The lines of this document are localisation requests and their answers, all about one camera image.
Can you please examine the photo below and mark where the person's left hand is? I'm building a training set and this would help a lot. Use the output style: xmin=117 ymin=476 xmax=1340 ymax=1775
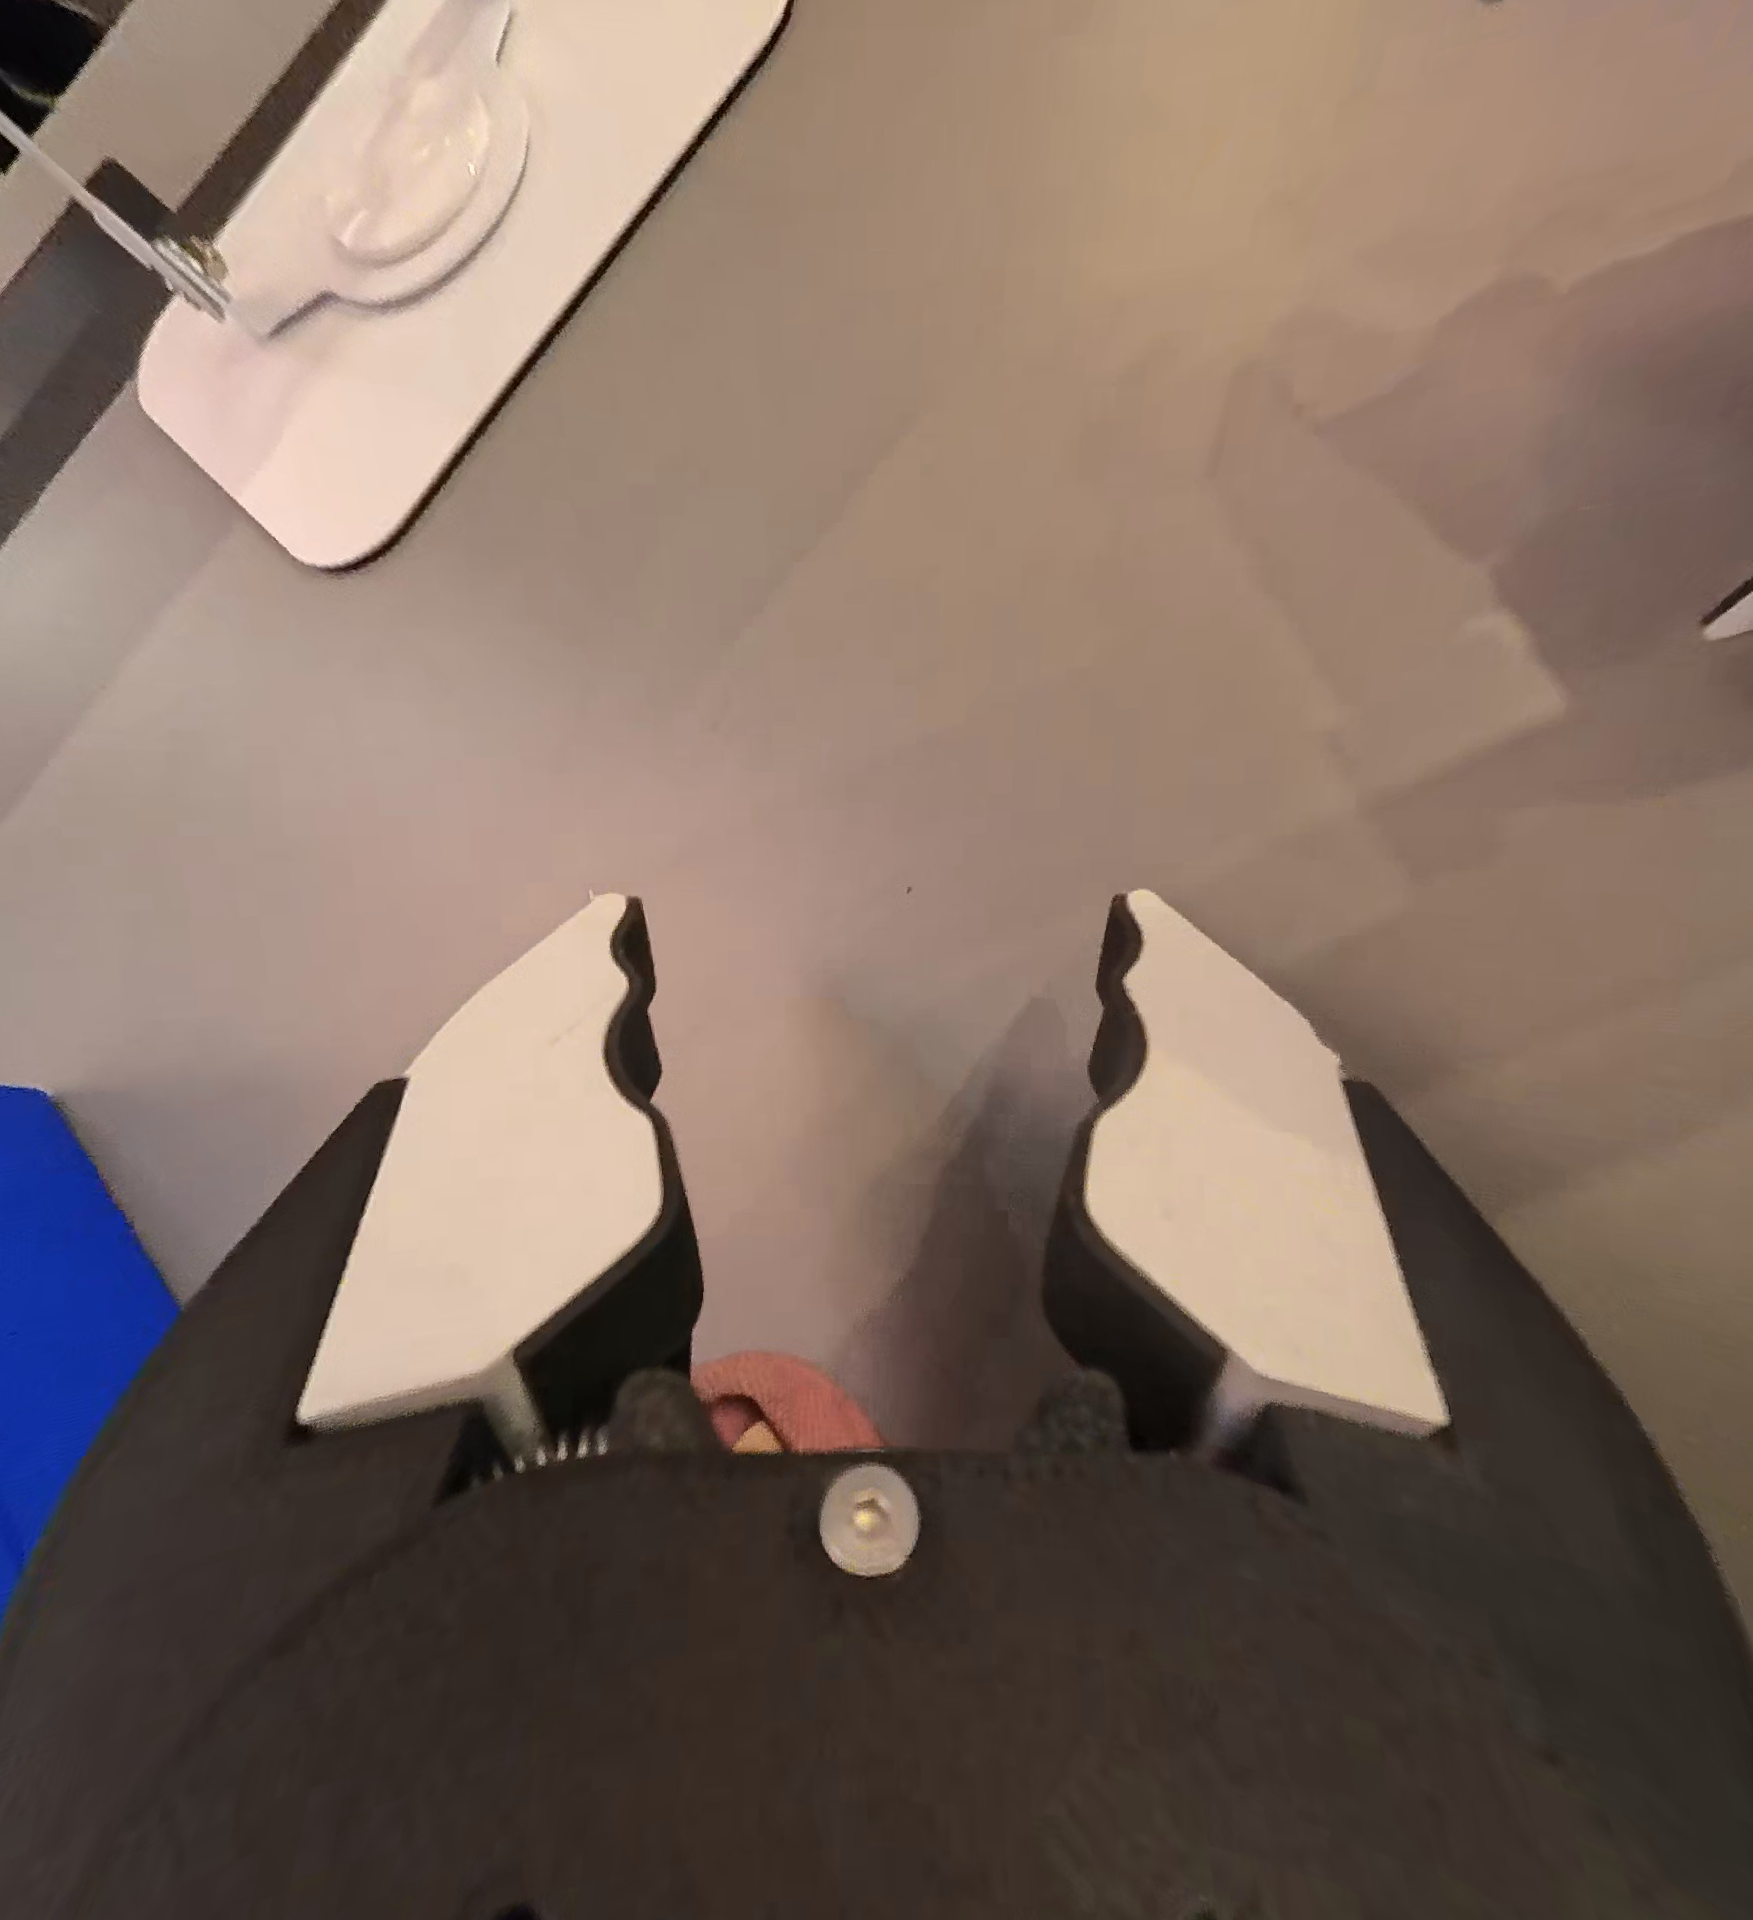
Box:
xmin=693 ymin=1350 xmax=885 ymax=1455

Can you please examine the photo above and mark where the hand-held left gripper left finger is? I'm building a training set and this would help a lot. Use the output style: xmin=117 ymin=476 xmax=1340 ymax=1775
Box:
xmin=294 ymin=893 xmax=703 ymax=1453

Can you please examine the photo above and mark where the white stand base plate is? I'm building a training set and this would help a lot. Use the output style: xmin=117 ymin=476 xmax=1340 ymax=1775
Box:
xmin=138 ymin=0 xmax=794 ymax=572

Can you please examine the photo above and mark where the clear acrylic strut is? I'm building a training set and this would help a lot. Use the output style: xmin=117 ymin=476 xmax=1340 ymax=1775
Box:
xmin=0 ymin=30 xmax=236 ymax=324

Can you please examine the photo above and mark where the clear acrylic bracket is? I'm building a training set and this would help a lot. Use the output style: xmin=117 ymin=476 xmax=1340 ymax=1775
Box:
xmin=223 ymin=0 xmax=533 ymax=338

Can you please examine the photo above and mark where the blue plastic bin with tag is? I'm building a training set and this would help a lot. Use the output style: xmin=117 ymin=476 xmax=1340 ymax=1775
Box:
xmin=0 ymin=1077 xmax=186 ymax=1824

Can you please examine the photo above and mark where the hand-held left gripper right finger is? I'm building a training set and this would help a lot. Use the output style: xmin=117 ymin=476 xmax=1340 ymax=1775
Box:
xmin=1043 ymin=887 xmax=1452 ymax=1461

